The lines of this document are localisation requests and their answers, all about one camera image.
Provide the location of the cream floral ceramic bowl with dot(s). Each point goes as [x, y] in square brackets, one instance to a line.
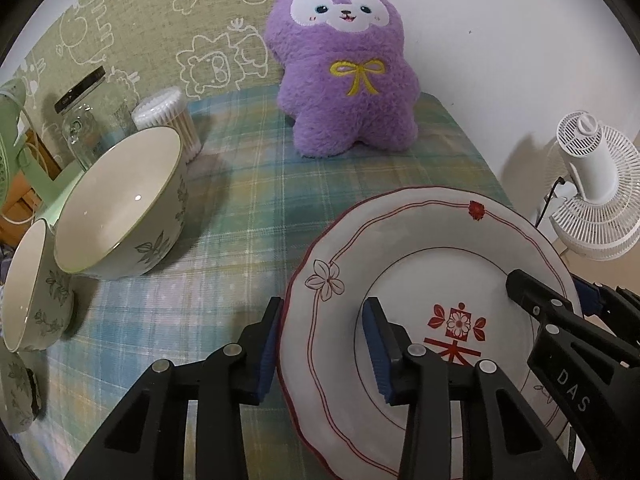
[30, 285]
[15, 395]
[115, 200]

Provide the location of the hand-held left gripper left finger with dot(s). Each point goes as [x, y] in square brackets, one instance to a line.
[265, 360]

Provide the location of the wooden headboard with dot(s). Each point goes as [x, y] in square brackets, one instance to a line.
[20, 195]

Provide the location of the purple plush bunny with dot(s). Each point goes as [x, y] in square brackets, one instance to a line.
[345, 110]

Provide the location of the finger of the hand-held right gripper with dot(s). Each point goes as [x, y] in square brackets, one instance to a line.
[615, 310]
[542, 302]

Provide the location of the white fan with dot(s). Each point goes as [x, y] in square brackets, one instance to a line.
[590, 160]

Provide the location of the green desk fan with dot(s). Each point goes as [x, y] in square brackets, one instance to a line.
[10, 115]

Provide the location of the green printed board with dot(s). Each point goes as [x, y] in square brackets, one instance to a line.
[150, 20]

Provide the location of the white plate red pattern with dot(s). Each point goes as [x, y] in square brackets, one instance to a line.
[400, 230]

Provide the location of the glass jar dark lid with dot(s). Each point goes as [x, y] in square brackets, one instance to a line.
[85, 130]

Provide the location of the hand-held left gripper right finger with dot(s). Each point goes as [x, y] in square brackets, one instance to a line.
[377, 350]

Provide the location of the cotton swab container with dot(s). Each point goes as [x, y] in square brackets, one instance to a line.
[165, 110]

